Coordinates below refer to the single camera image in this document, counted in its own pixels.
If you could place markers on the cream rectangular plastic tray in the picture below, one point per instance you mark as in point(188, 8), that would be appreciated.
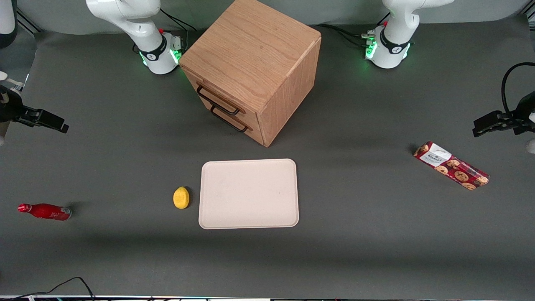
point(248, 194)

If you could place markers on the red soda bottle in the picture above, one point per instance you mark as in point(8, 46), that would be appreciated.
point(46, 211)

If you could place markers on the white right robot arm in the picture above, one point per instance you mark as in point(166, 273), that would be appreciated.
point(125, 16)

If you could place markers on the oak wooden drawer cabinet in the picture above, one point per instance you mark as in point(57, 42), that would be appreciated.
point(250, 50)

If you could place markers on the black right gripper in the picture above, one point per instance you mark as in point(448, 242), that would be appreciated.
point(9, 108)

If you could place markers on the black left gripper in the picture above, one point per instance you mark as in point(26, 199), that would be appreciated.
point(524, 109)

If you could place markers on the red tartan cookie box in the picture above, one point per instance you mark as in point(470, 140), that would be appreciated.
point(453, 167)

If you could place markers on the yellow lemon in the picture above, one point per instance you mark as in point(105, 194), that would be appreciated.
point(181, 198)

